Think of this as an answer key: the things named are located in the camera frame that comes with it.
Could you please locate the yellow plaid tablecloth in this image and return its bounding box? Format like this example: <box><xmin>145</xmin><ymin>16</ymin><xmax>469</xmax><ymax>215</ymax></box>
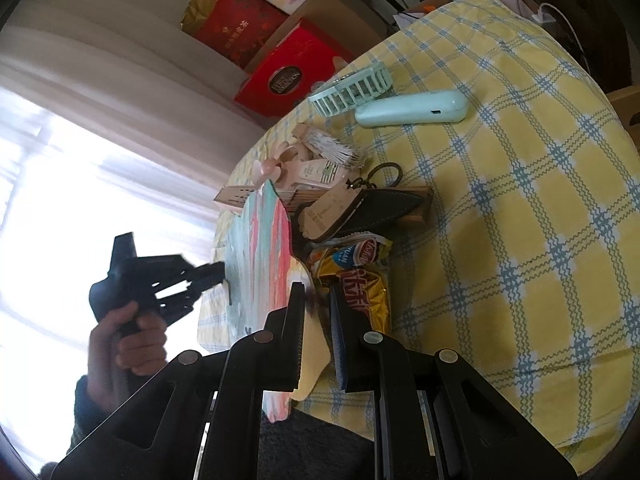
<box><xmin>230</xmin><ymin>0</ymin><xmax>639</xmax><ymax>472</ymax></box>

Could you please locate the mint green handheld fan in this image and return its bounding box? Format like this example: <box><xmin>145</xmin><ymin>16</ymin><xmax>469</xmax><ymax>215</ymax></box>
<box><xmin>308</xmin><ymin>62</ymin><xmax>469</xmax><ymax>128</ymax></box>

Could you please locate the painted paper hand fan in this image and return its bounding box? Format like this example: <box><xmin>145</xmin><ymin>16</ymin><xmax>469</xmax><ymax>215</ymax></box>
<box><xmin>224</xmin><ymin>200</ymin><xmax>330</xmax><ymax>422</ymax></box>

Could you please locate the red chocolate gift box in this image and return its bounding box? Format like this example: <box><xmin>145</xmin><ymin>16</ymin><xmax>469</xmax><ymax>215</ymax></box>
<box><xmin>234</xmin><ymin>20</ymin><xmax>352</xmax><ymax>118</ymax></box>

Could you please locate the patterned folding fan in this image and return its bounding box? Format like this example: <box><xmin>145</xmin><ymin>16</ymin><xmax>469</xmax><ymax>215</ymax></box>
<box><xmin>292</xmin><ymin>124</ymin><xmax>367</xmax><ymax>170</ymax></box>

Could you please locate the white sheer curtain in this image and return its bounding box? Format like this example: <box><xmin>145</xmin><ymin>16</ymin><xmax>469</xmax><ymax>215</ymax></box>
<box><xmin>1</xmin><ymin>3</ymin><xmax>262</xmax><ymax>468</ymax></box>

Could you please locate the brown carton under bags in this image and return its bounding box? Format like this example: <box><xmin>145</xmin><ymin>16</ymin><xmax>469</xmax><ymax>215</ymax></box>
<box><xmin>244</xmin><ymin>0</ymin><xmax>387</xmax><ymax>74</ymax></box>

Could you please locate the wooden foot-shaped tag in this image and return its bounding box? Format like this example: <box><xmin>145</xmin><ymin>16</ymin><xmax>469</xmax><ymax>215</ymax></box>
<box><xmin>298</xmin><ymin>183</ymin><xmax>363</xmax><ymax>242</ymax></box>

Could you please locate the orange yellow chip bag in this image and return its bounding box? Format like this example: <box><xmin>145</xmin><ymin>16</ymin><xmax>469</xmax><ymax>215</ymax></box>
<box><xmin>307</xmin><ymin>232</ymin><xmax>393</xmax><ymax>335</ymax></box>

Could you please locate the white charging cable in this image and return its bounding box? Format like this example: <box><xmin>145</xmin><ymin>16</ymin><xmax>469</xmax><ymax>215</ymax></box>
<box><xmin>491</xmin><ymin>0</ymin><xmax>586</xmax><ymax>57</ymax></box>

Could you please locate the red tea gift bag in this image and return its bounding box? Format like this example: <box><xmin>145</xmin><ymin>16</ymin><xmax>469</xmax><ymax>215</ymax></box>
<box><xmin>193</xmin><ymin>0</ymin><xmax>288</xmax><ymax>68</ymax></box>

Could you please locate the pink handheld fan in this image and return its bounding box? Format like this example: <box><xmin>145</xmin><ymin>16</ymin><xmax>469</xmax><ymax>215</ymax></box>
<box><xmin>252</xmin><ymin>142</ymin><xmax>360</xmax><ymax>190</ymax></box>

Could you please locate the brown wooden folding fan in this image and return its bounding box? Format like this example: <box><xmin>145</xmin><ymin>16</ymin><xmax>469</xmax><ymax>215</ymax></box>
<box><xmin>214</xmin><ymin>182</ymin><xmax>326</xmax><ymax>214</ymax></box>

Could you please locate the person's left hand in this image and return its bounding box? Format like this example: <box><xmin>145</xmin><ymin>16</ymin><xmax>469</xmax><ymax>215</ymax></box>
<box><xmin>87</xmin><ymin>301</ymin><xmax>167</xmax><ymax>413</ymax></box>

